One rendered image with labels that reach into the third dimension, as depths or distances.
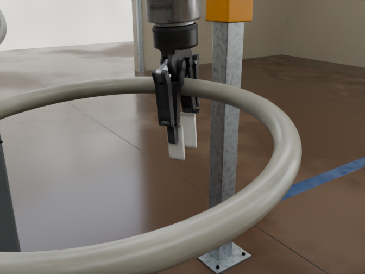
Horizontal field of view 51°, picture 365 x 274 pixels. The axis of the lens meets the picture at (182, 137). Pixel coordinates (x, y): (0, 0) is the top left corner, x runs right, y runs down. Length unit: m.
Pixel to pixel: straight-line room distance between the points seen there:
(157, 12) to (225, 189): 1.08
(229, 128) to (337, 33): 5.66
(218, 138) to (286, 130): 1.07
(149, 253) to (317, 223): 1.87
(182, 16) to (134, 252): 0.41
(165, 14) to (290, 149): 0.31
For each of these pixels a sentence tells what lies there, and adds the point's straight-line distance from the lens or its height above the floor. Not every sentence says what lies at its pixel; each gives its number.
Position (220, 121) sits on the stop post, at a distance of 1.48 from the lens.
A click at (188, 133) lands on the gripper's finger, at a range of 0.73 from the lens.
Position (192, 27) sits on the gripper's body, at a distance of 0.63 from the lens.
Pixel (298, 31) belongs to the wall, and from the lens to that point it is 7.53.
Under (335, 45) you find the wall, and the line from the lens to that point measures 7.07.
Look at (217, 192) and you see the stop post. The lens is 1.60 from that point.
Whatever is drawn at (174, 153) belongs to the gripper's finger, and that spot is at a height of 0.82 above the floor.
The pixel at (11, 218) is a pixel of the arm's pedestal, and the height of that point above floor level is 0.52.
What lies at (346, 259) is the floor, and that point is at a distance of 1.92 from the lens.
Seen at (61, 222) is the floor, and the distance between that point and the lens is 2.11.
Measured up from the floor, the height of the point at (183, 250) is 0.92.
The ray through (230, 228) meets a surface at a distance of 0.31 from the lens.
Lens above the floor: 1.09
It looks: 20 degrees down
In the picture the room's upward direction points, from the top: straight up
